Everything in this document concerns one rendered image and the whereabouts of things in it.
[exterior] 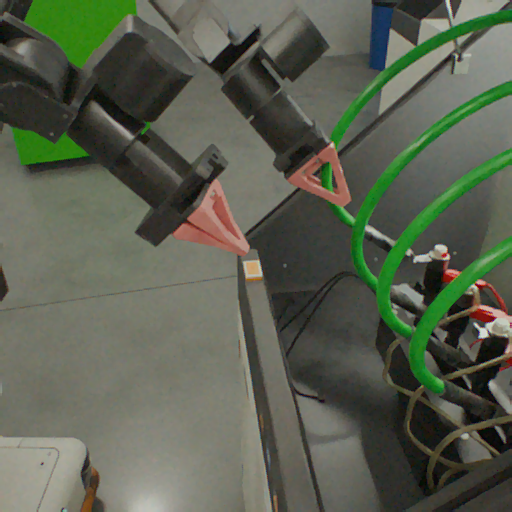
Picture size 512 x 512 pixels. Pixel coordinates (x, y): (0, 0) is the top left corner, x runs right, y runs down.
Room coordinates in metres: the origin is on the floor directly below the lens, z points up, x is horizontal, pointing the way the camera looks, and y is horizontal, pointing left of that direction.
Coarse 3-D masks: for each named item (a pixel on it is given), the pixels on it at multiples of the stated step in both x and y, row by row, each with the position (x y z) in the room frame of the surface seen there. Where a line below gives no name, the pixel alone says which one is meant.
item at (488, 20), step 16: (480, 16) 0.60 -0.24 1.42; (496, 16) 0.59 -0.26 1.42; (448, 32) 0.59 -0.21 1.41; (464, 32) 0.59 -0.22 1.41; (416, 48) 0.59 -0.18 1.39; (432, 48) 0.58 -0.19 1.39; (400, 64) 0.58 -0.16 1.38; (384, 80) 0.58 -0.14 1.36; (368, 96) 0.58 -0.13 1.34; (352, 112) 0.57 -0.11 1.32; (336, 128) 0.58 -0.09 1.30; (336, 144) 0.57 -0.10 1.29; (320, 176) 0.57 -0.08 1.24; (336, 208) 0.57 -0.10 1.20; (352, 224) 0.58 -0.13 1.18
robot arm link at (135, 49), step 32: (128, 32) 0.43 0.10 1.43; (160, 32) 0.47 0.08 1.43; (96, 64) 0.43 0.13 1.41; (128, 64) 0.43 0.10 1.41; (160, 64) 0.42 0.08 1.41; (192, 64) 0.47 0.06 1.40; (0, 96) 0.40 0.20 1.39; (32, 96) 0.40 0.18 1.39; (64, 96) 0.46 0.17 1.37; (128, 96) 0.43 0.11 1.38; (160, 96) 0.43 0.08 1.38; (32, 128) 0.41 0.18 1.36; (64, 128) 0.41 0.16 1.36
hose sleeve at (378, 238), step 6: (366, 228) 0.58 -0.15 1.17; (372, 228) 0.58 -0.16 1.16; (366, 234) 0.58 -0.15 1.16; (372, 234) 0.58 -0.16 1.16; (378, 234) 0.58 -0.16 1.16; (372, 240) 0.58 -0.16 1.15; (378, 240) 0.58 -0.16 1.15; (384, 240) 0.58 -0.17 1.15; (390, 240) 0.59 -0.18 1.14; (378, 246) 0.58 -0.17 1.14; (384, 246) 0.58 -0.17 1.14; (390, 246) 0.58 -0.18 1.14
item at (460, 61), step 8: (448, 0) 0.92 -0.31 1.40; (448, 8) 0.92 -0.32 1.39; (448, 16) 0.92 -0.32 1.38; (456, 40) 0.92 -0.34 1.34; (456, 48) 0.92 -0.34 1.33; (456, 56) 0.92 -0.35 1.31; (464, 56) 0.92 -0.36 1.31; (456, 64) 0.92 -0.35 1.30; (464, 64) 0.92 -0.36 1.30; (456, 72) 0.92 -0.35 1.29; (464, 72) 0.92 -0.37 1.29
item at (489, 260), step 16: (480, 256) 0.35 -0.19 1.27; (496, 256) 0.34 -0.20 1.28; (464, 272) 0.35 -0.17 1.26; (480, 272) 0.34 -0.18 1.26; (448, 288) 0.34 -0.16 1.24; (464, 288) 0.34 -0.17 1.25; (432, 304) 0.34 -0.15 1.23; (448, 304) 0.34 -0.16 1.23; (432, 320) 0.34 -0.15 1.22; (416, 336) 0.34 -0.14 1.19; (416, 352) 0.34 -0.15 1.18; (416, 368) 0.34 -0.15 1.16; (432, 384) 0.34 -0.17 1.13; (448, 384) 0.35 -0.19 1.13; (448, 400) 0.34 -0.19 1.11; (464, 400) 0.34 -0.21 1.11; (480, 400) 0.35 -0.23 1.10; (480, 416) 0.35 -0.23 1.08; (496, 416) 0.35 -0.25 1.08
